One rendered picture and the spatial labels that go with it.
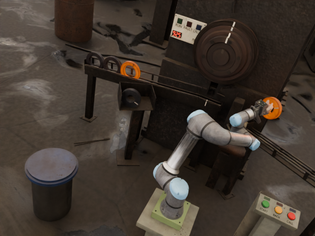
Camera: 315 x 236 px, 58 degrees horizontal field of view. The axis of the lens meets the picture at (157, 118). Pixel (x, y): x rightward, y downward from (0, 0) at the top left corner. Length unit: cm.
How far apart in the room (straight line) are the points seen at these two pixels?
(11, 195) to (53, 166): 54
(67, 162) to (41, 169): 16
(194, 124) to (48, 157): 97
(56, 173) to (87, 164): 69
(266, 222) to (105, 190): 120
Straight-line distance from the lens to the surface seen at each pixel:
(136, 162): 261
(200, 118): 162
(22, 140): 279
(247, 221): 214
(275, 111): 211
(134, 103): 219
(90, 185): 240
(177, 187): 172
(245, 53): 211
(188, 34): 236
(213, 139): 159
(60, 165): 193
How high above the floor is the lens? 181
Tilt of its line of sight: 34 degrees down
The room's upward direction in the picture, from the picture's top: 14 degrees clockwise
